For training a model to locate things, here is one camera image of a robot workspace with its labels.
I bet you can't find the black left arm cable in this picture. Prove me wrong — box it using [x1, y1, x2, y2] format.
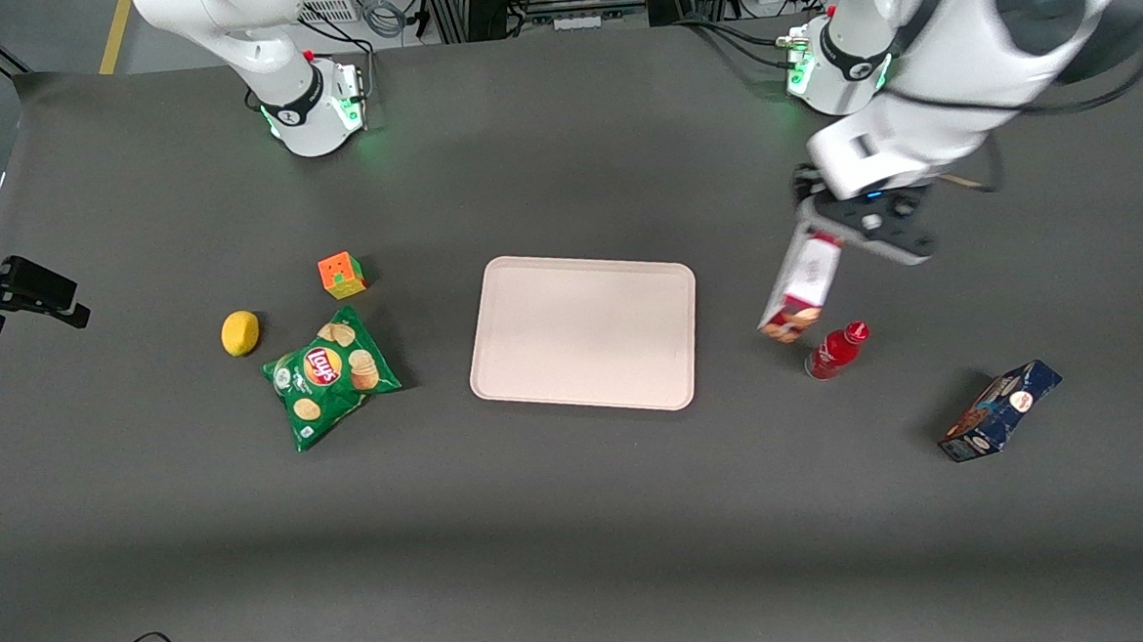
[872, 0, 1143, 198]

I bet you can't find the red tartan cookie box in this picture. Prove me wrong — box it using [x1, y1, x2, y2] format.
[753, 229, 849, 346]

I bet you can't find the black left base cable bundle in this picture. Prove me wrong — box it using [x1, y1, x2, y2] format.
[673, 10, 814, 74]

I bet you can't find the yellow lemon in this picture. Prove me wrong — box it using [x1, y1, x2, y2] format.
[220, 309, 262, 359]

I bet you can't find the blue cookie box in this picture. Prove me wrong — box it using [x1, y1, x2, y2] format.
[934, 359, 1068, 464]

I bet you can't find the red drink bottle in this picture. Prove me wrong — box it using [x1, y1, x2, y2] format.
[803, 321, 872, 382]

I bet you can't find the colourful puzzle cube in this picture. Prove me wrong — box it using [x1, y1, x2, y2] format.
[317, 251, 368, 302]

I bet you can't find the black right base cable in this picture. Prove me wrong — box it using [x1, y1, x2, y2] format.
[299, 7, 381, 110]

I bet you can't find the grey coiled cable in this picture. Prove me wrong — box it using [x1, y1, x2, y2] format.
[362, 0, 413, 41]

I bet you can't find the beige plastic tray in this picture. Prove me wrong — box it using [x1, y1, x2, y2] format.
[464, 246, 703, 422]

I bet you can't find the dark metal equipment rack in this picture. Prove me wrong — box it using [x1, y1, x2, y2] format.
[421, 0, 660, 46]

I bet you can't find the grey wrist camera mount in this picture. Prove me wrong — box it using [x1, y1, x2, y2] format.
[815, 188, 939, 271]

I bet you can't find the green chips bag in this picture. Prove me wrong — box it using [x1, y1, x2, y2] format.
[259, 304, 405, 454]

